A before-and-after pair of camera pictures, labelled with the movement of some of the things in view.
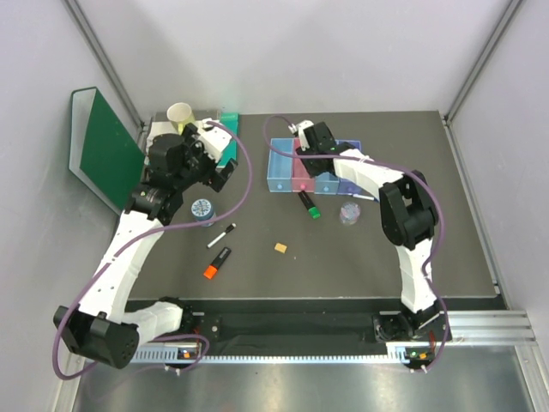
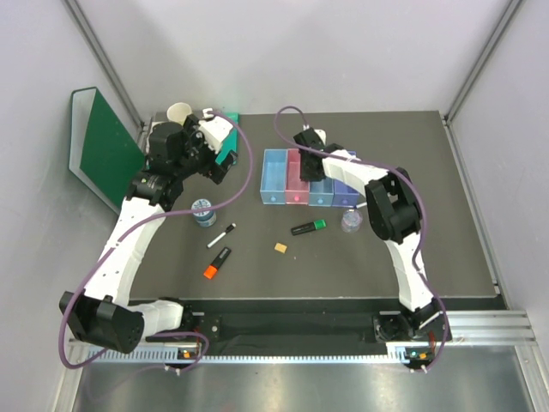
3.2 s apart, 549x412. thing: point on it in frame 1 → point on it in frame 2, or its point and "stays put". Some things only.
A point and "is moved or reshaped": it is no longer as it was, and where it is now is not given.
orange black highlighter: x=212 y=269 stays put
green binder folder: x=103 y=152 stays put
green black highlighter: x=309 y=204 → x=307 y=227
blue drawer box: x=326 y=183 is moved or reshaped
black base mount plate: x=338 y=328 stays put
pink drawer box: x=301 y=181 is moved or reshaped
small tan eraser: x=280 y=247 stays put
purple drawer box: x=344 y=186 is moved or reshaped
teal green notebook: x=232 y=120 stays put
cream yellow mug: x=180 y=114 stays put
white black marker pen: x=218 y=238 stays put
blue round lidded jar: x=202 y=209 stays put
